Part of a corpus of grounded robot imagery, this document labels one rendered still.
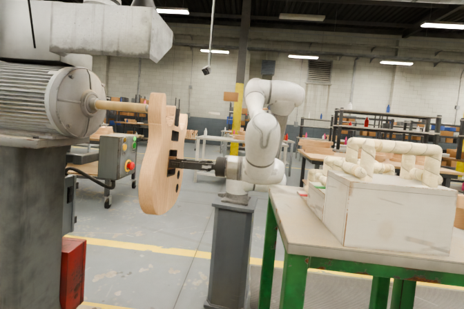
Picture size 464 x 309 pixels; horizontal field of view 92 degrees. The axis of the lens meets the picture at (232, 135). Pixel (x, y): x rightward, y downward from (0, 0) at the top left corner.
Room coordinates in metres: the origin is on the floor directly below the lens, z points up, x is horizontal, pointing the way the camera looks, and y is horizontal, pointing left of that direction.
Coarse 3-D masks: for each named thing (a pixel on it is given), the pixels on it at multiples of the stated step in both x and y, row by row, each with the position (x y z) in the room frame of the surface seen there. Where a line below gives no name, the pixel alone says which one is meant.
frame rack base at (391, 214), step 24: (336, 192) 0.63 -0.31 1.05; (360, 192) 0.57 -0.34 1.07; (384, 192) 0.56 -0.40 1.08; (408, 192) 0.56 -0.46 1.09; (432, 192) 0.56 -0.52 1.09; (456, 192) 0.56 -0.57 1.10; (336, 216) 0.62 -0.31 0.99; (360, 216) 0.57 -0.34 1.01; (384, 216) 0.56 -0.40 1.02; (408, 216) 0.56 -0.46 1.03; (432, 216) 0.56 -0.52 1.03; (360, 240) 0.57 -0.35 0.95; (384, 240) 0.56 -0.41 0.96; (408, 240) 0.56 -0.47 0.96; (432, 240) 0.56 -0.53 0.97
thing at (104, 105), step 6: (96, 102) 0.80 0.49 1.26; (102, 102) 0.80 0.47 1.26; (108, 102) 0.80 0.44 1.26; (114, 102) 0.80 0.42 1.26; (120, 102) 0.80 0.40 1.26; (126, 102) 0.81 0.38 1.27; (102, 108) 0.81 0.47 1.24; (108, 108) 0.80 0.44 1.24; (114, 108) 0.80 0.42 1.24; (120, 108) 0.80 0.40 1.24; (126, 108) 0.79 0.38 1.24; (132, 108) 0.79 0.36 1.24; (138, 108) 0.79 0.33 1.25; (144, 108) 0.79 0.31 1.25
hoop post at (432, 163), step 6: (426, 156) 0.59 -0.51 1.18; (432, 156) 0.58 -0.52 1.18; (438, 156) 0.57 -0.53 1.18; (426, 162) 0.59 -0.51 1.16; (432, 162) 0.58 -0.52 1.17; (438, 162) 0.57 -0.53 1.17; (426, 168) 0.59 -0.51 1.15; (432, 168) 0.58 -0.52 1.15; (438, 168) 0.57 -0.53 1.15; (426, 174) 0.58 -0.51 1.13; (432, 174) 0.57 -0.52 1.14; (438, 174) 0.57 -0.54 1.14; (426, 180) 0.58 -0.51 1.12; (432, 180) 0.57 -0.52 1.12; (432, 186) 0.57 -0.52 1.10
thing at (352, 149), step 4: (348, 144) 0.67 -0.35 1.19; (352, 144) 0.66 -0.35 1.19; (356, 144) 0.66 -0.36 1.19; (348, 148) 0.67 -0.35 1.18; (352, 148) 0.66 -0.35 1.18; (356, 148) 0.66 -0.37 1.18; (348, 152) 0.67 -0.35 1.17; (352, 152) 0.66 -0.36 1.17; (356, 152) 0.66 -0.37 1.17; (348, 156) 0.67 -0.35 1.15; (352, 156) 0.66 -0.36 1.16; (356, 156) 0.66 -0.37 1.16; (348, 160) 0.66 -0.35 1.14; (352, 160) 0.66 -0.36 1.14; (356, 160) 0.66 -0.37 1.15; (356, 164) 0.66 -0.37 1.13; (344, 172) 0.67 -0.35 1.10
